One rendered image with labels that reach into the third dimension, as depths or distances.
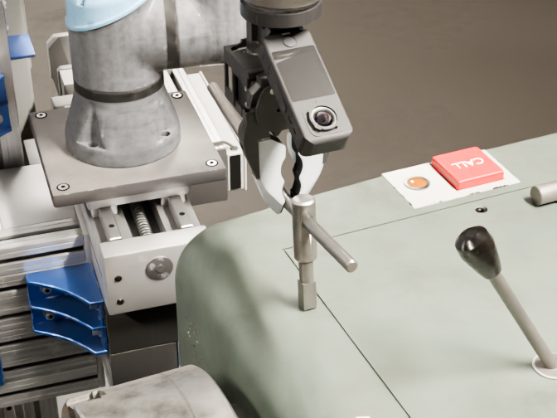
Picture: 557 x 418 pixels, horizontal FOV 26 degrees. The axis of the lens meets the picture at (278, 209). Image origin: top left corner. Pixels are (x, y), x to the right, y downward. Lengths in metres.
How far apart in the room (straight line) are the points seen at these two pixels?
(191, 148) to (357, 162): 2.23
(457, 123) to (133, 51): 2.63
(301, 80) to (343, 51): 3.45
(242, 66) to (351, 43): 3.46
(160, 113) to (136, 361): 0.33
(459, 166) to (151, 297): 0.43
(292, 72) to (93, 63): 0.52
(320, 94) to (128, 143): 0.56
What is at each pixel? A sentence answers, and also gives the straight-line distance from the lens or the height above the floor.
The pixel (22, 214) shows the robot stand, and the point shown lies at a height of 1.07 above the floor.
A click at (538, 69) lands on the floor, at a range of 4.43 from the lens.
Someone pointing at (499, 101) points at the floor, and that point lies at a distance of 4.19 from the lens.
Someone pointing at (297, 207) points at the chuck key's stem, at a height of 1.37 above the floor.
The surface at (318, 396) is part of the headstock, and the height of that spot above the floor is 1.25.
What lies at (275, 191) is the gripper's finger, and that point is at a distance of 1.12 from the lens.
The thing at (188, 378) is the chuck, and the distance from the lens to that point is 1.12.
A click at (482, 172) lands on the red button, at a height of 1.27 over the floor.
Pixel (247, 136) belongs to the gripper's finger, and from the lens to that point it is 1.07.
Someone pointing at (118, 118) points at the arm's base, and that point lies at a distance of 1.53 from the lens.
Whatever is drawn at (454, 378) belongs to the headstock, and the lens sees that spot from 1.09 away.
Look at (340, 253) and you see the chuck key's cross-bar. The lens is 1.04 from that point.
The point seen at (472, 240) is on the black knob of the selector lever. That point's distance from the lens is 1.00.
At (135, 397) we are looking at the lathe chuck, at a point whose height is 1.23.
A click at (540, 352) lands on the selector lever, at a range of 1.09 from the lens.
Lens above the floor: 1.97
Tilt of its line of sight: 34 degrees down
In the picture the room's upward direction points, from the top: straight up
